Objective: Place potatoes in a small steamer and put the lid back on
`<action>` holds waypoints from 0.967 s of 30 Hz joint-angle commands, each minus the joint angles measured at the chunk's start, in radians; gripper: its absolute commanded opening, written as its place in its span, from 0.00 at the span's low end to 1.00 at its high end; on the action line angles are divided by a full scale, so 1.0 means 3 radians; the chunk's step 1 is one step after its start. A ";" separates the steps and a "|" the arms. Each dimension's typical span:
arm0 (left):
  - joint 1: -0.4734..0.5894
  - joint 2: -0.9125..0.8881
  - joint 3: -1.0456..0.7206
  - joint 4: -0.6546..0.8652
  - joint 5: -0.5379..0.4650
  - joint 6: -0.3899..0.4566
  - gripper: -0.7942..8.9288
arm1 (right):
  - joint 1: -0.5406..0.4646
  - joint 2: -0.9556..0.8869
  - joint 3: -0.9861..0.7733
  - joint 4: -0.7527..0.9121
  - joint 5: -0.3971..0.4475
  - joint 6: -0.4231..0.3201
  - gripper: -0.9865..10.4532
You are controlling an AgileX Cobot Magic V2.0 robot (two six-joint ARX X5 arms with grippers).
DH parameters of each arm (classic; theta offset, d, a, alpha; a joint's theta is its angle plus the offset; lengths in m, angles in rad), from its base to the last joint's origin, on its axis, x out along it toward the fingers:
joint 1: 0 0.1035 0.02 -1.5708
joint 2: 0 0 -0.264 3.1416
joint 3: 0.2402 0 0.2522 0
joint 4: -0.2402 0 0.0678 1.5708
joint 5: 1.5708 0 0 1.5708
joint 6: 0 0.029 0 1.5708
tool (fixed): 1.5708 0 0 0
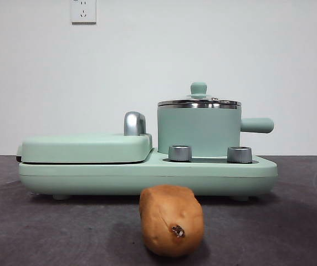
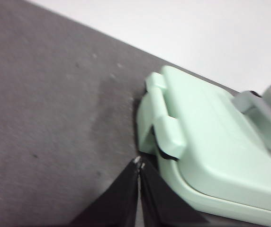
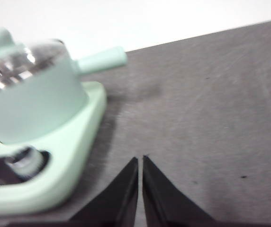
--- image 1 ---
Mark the glass pot lid green knob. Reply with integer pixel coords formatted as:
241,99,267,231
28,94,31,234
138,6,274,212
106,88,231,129
157,81,242,109

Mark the brown potato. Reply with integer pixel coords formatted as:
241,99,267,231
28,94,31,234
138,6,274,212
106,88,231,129
139,185,204,258

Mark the silver control knob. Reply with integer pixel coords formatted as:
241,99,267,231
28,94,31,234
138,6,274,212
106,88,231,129
168,145,193,162
227,146,253,163

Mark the mint green breakfast machine base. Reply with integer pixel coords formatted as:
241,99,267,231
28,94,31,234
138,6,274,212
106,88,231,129
18,146,278,202

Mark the mint green griddle cover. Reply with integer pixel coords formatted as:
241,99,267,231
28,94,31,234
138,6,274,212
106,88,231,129
16,132,154,165

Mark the chrome griddle cover handle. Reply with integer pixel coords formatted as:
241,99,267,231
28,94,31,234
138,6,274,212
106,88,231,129
123,111,148,136

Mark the mint green pot with handle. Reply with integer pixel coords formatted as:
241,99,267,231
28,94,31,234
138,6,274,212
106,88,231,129
157,106,275,159

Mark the white wall socket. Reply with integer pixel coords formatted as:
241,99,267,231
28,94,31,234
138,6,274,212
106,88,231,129
70,0,97,24

